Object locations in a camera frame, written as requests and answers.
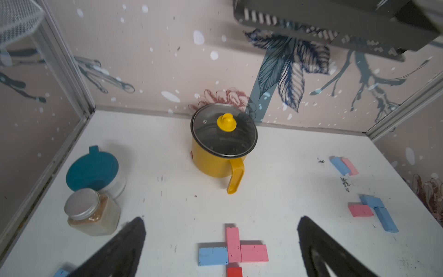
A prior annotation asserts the yellow pot with handle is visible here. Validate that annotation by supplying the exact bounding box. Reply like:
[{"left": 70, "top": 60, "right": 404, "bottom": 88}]
[{"left": 192, "top": 139, "right": 245, "bottom": 195}]

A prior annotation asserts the red block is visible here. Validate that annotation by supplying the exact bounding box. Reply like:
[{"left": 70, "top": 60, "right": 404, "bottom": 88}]
[{"left": 227, "top": 267, "right": 243, "bottom": 277}]

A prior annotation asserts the pink block right cluster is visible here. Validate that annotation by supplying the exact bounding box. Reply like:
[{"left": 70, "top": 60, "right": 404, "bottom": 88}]
[{"left": 348, "top": 204, "right": 374, "bottom": 218}]

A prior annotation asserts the black hanging shelf basket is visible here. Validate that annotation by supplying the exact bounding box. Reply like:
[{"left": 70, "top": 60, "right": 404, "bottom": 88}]
[{"left": 233, "top": 1, "right": 441, "bottom": 62}]

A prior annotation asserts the brown spice jar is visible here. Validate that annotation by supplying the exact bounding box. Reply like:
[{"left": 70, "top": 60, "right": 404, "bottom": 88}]
[{"left": 64, "top": 188, "right": 121, "bottom": 236}]

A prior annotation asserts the blue block table edge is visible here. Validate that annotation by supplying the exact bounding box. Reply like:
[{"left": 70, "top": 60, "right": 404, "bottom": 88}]
[{"left": 53, "top": 268, "right": 70, "bottom": 277}]

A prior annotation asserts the white wire basket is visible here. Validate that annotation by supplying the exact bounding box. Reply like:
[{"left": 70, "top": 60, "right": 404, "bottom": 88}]
[{"left": 1, "top": 0, "right": 45, "bottom": 48}]

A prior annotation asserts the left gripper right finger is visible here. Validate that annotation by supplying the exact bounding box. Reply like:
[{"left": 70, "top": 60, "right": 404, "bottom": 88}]
[{"left": 297, "top": 216, "right": 375, "bottom": 277}]

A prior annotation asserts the glass lid yellow knob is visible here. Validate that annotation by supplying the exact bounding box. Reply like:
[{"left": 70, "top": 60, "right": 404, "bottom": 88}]
[{"left": 190, "top": 103, "right": 258, "bottom": 158}]

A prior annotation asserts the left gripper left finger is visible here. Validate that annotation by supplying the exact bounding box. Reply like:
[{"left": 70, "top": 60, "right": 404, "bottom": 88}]
[{"left": 69, "top": 217, "right": 146, "bottom": 277}]

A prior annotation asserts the teal lid jar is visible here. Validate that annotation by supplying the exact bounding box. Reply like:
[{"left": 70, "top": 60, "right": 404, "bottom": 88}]
[{"left": 66, "top": 145, "right": 126, "bottom": 199}]

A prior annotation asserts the blue block cluster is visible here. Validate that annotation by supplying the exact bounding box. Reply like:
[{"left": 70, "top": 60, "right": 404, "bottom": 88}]
[
  {"left": 374, "top": 207, "right": 399, "bottom": 233},
  {"left": 359, "top": 195, "right": 385, "bottom": 208}
]

